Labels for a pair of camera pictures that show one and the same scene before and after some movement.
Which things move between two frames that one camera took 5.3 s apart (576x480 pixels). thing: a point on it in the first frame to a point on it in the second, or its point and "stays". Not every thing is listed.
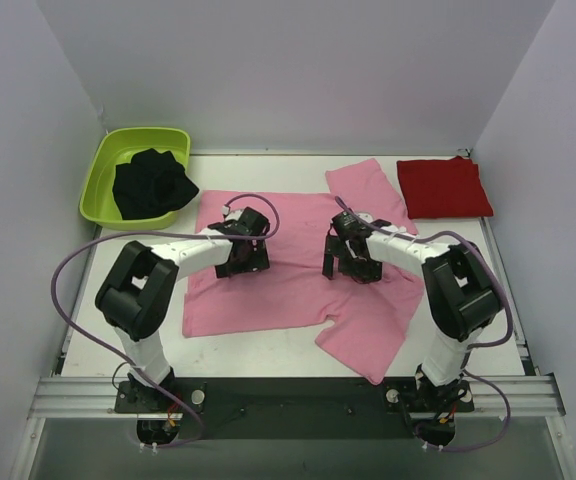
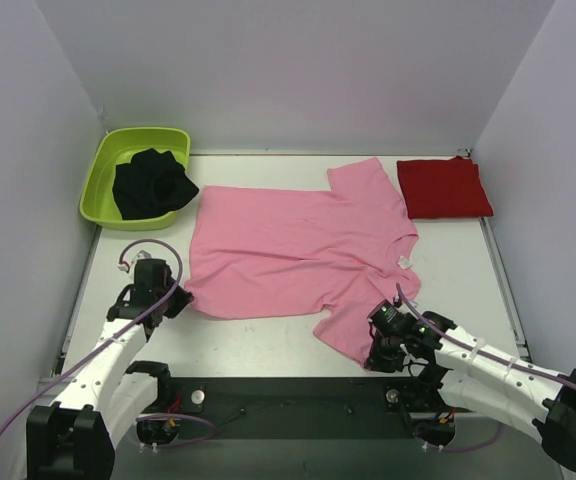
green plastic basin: [98, 204] stays
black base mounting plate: [297, 408] stays
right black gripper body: [350, 270] to [377, 350]
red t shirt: [444, 188] stays
